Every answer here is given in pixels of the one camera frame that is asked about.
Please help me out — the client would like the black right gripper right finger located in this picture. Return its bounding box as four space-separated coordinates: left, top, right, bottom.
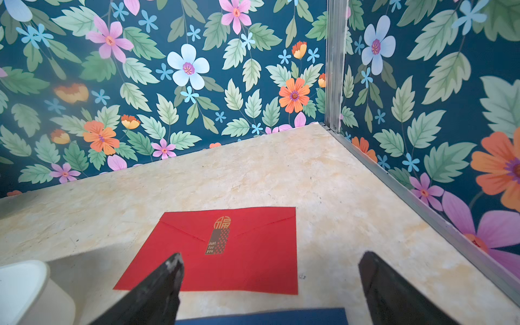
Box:
358 251 458 325

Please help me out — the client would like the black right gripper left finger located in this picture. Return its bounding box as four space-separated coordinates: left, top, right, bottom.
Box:
92 253 184 324

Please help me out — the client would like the white plastic storage box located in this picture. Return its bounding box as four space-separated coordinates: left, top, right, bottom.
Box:
1 260 76 324

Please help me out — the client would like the navy blue envelope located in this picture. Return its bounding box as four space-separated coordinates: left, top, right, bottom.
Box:
175 308 348 325

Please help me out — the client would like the red envelope gold sticker back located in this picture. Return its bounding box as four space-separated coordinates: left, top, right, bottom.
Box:
115 207 299 295

